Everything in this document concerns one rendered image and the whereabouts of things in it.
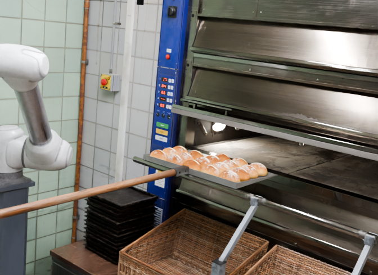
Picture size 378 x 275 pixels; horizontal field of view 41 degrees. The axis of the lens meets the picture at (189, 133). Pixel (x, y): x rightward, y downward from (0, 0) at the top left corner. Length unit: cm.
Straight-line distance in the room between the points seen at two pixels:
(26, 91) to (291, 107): 117
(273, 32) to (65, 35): 137
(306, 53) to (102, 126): 146
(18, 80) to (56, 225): 163
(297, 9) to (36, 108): 124
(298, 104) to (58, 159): 115
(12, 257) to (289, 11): 180
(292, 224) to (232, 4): 111
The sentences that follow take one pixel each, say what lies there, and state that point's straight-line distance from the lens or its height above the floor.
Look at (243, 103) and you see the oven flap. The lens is 252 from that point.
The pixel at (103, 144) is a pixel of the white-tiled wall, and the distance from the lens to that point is 327.
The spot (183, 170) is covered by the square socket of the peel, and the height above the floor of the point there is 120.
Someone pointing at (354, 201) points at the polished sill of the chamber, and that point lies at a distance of 233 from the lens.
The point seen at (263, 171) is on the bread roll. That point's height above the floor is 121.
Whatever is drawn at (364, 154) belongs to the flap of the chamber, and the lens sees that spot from 212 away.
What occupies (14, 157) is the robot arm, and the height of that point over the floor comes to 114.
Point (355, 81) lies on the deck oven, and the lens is 227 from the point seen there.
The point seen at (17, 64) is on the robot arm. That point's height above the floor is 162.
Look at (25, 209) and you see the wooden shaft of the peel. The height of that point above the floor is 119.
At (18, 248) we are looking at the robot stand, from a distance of 275.
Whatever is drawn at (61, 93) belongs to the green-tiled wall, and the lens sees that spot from 330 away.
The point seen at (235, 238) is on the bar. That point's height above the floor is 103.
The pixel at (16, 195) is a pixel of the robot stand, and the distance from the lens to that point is 263.
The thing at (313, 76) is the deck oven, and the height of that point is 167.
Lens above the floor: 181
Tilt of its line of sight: 11 degrees down
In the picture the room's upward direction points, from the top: 6 degrees clockwise
